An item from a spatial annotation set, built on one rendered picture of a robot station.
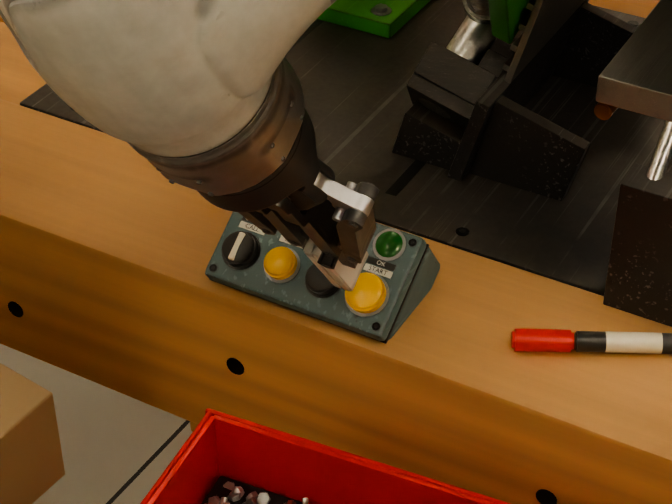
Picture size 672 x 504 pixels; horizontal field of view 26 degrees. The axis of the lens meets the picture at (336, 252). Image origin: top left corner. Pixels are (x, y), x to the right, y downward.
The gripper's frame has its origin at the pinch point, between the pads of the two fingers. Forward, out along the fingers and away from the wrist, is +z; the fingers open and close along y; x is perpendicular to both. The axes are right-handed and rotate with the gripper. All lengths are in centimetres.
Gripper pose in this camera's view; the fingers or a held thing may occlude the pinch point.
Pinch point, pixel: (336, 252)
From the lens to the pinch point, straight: 95.9
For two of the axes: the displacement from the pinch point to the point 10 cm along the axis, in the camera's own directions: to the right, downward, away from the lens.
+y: 8.7, 3.0, -3.9
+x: 4.0, -8.9, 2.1
